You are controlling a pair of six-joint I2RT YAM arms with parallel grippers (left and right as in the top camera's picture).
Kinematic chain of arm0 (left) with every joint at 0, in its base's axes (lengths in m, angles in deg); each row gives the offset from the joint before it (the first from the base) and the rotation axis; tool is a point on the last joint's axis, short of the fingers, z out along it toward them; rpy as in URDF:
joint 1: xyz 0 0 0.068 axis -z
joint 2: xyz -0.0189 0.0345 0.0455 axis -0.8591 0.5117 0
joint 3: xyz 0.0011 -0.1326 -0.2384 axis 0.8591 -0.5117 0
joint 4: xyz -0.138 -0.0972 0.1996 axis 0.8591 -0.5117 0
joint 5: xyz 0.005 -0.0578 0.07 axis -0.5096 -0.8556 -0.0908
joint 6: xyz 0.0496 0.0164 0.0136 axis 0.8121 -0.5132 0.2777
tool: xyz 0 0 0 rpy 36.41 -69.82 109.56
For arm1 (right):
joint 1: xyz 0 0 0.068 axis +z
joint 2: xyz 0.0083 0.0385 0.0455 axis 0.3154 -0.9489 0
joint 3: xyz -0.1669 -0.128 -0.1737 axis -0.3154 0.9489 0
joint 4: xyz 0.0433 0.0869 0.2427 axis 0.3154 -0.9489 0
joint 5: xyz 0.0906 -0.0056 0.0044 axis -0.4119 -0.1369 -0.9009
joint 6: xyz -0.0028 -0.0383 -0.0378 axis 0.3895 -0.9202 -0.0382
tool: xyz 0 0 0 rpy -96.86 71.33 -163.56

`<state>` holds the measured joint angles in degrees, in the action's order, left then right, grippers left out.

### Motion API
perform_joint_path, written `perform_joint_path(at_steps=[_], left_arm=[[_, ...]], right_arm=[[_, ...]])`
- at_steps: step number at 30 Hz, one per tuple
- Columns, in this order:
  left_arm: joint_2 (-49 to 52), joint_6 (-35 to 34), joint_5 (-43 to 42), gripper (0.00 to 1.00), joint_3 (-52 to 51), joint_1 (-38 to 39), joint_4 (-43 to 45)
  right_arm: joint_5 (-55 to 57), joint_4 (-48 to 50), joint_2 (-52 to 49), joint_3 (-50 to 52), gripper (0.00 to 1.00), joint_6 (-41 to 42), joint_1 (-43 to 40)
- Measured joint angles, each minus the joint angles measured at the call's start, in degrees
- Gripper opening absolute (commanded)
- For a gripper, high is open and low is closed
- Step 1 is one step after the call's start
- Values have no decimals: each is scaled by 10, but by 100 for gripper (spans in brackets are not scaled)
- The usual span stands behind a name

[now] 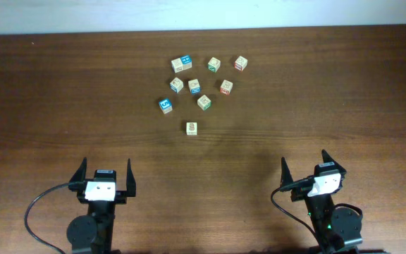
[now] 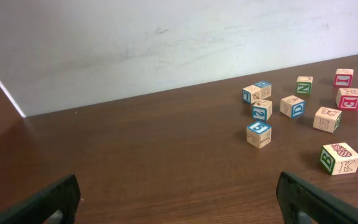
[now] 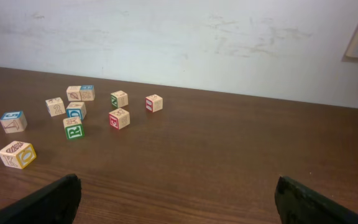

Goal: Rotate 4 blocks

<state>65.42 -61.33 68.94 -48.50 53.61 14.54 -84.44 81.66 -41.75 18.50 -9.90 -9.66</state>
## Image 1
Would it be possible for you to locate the blue top wooden block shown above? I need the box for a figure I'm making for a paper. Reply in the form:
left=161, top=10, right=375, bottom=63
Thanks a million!
left=180, top=55, right=192, bottom=70

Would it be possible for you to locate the red label wooden block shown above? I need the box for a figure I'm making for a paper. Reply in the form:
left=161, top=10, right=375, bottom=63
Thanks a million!
left=220, top=80, right=233, bottom=95

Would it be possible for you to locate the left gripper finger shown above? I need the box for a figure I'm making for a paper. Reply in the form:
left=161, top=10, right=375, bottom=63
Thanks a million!
left=125, top=159, right=136, bottom=197
left=68, top=157, right=87, bottom=191

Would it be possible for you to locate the green wooden block far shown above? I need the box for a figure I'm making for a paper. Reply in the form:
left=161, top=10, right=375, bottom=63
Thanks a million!
left=208, top=57, right=221, bottom=73

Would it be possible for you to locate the blue number five block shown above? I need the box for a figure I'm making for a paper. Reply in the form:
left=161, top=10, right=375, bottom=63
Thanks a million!
left=159, top=98, right=173, bottom=114

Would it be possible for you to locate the green label wooden block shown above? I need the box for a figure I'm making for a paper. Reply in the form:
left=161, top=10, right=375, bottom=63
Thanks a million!
left=197, top=95, right=211, bottom=111

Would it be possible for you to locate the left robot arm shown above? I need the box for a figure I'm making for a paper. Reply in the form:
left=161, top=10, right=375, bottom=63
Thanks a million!
left=66, top=159, right=137, bottom=254

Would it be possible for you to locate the yellow letter wooden block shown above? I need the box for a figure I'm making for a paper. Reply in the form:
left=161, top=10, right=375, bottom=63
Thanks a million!
left=186, top=122, right=197, bottom=135

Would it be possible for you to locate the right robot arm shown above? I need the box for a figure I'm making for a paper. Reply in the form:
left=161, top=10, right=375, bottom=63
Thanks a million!
left=271, top=150, right=363, bottom=253

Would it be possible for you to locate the blue label wooden block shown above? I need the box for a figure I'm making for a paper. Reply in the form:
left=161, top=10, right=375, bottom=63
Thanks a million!
left=188, top=79, right=201, bottom=95

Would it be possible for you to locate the red wooden block far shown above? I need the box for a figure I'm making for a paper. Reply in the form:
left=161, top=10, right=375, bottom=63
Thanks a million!
left=234, top=56, right=248, bottom=71

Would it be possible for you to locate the blue edged wooden block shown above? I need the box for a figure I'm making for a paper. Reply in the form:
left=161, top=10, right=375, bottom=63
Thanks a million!
left=170, top=77, right=184, bottom=93

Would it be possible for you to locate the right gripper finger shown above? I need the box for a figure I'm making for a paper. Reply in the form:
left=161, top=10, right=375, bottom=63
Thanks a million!
left=280, top=157, right=294, bottom=192
left=321, top=150, right=346, bottom=175

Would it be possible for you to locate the plain wooden block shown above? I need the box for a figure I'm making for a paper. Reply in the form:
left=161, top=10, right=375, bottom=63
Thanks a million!
left=171, top=58, right=183, bottom=73

